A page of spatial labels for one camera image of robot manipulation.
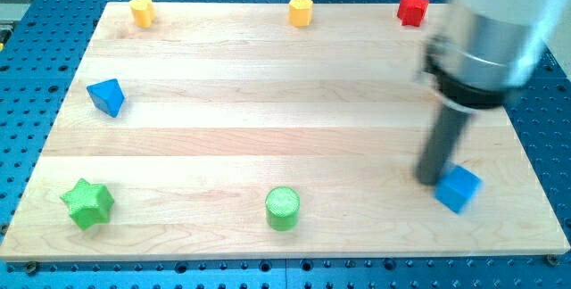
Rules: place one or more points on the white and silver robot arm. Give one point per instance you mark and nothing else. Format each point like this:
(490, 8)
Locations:
(484, 52)

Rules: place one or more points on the yellow heart block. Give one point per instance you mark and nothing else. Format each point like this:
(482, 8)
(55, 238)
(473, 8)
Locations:
(142, 12)

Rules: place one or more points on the red star block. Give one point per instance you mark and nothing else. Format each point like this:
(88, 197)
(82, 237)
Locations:
(412, 12)

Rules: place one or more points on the yellow hexagon block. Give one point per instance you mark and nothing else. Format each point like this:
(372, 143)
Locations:
(300, 12)

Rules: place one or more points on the wooden board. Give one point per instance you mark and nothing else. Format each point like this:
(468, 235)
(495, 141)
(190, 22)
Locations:
(224, 102)

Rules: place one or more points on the green cylinder block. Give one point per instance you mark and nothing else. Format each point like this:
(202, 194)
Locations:
(282, 208)

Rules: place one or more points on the green star block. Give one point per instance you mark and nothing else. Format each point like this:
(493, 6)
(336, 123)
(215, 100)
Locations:
(88, 204)

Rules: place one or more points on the blue cube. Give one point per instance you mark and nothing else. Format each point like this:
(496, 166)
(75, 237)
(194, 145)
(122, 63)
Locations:
(456, 188)

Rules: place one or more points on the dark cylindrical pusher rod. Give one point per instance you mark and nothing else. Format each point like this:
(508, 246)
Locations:
(434, 161)

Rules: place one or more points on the blue triangular block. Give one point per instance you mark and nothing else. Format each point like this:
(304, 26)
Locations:
(107, 96)

